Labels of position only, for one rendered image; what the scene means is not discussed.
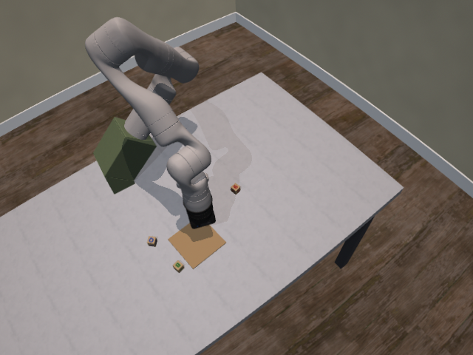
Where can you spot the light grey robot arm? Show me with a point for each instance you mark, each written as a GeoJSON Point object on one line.
{"type": "Point", "coordinates": [117, 41]}

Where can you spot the tan square mat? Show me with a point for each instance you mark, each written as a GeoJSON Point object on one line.
{"type": "Point", "coordinates": [196, 245]}

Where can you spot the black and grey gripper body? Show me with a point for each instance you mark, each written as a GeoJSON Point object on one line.
{"type": "Point", "coordinates": [200, 210]}

